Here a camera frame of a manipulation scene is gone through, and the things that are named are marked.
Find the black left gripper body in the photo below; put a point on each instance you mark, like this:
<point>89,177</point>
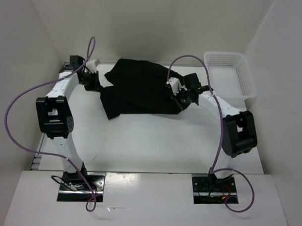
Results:
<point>90,81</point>

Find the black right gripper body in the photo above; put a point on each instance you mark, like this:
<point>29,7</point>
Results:
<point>182,99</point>

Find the black shorts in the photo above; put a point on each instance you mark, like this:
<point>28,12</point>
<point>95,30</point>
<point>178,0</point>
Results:
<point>138,87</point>

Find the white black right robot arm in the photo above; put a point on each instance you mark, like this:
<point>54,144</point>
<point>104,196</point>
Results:
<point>237,132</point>

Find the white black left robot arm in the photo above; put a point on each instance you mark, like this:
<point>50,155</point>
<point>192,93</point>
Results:
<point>72,163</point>

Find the white plastic mesh basket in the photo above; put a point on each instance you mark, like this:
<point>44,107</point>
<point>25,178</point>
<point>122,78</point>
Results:
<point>230,75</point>

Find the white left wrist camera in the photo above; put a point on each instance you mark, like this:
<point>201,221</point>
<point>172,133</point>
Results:
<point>91,65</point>

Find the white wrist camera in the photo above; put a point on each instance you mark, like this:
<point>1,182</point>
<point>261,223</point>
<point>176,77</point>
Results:
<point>91,65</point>
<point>175,86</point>

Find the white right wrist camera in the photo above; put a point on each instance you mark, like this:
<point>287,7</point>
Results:
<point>175,86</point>

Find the aluminium table edge rail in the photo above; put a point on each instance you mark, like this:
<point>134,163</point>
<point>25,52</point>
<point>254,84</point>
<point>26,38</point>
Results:
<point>38,153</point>

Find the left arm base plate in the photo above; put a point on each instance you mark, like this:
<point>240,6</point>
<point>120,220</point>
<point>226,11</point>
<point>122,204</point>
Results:
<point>93,188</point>

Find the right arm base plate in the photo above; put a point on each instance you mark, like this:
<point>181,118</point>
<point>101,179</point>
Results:
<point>207,192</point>

